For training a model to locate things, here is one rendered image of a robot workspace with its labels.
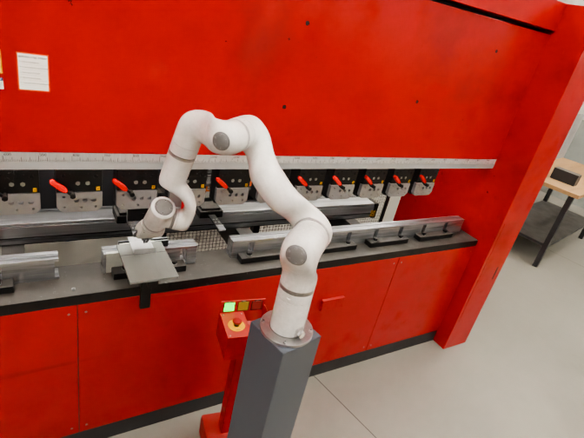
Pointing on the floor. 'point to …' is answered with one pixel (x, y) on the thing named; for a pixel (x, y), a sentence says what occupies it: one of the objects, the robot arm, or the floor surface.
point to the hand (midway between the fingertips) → (145, 237)
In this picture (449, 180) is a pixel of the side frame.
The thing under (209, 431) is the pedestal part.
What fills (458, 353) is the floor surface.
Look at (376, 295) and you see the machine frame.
